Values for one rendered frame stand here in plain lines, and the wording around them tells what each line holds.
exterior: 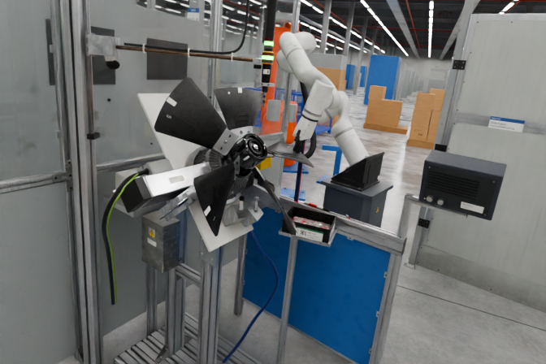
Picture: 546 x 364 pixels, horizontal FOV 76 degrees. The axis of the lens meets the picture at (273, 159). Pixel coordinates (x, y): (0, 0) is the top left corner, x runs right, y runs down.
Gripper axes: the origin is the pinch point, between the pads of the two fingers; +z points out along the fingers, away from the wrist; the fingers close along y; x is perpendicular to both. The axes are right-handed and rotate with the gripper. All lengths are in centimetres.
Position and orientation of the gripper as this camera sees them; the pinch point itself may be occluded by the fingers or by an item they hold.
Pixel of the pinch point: (297, 148)
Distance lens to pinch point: 157.8
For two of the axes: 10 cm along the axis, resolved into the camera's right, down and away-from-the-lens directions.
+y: -5.8, 1.5, -8.0
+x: 7.5, 5.0, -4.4
